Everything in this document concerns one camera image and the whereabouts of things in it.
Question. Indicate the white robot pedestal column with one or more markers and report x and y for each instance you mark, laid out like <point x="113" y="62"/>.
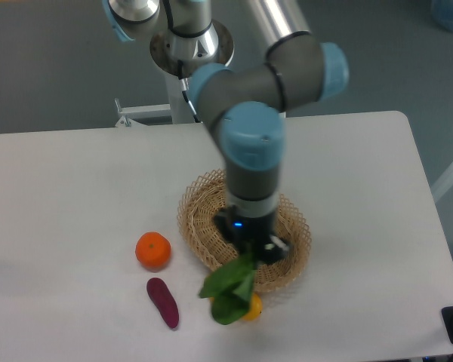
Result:
<point x="177" y="102"/>

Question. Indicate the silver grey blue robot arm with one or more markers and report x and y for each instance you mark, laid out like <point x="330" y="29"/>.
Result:
<point x="241" y="110"/>

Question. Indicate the blue bag in corner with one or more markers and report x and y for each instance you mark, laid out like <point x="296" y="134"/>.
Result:
<point x="442" y="13"/>

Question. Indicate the yellow mango fruit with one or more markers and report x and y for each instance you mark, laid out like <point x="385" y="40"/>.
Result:
<point x="253" y="307"/>

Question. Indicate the white metal base frame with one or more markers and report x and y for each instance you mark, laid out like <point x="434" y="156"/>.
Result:
<point x="143" y="115"/>

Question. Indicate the orange tangerine fruit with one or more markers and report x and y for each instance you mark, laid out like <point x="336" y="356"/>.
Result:
<point x="153" y="251"/>

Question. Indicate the green bok choy vegetable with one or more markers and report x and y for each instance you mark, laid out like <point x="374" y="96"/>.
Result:
<point x="231" y="287"/>

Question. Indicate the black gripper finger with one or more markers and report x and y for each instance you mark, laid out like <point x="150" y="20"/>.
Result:
<point x="271" y="248"/>
<point x="223" y="221"/>

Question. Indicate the purple sweet potato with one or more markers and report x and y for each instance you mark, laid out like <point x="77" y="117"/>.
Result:
<point x="163" y="300"/>

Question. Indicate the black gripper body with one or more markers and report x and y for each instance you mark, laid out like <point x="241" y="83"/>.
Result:
<point x="250" y="234"/>

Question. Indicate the woven wicker basket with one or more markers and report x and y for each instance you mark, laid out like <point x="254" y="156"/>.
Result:
<point x="204" y="197"/>

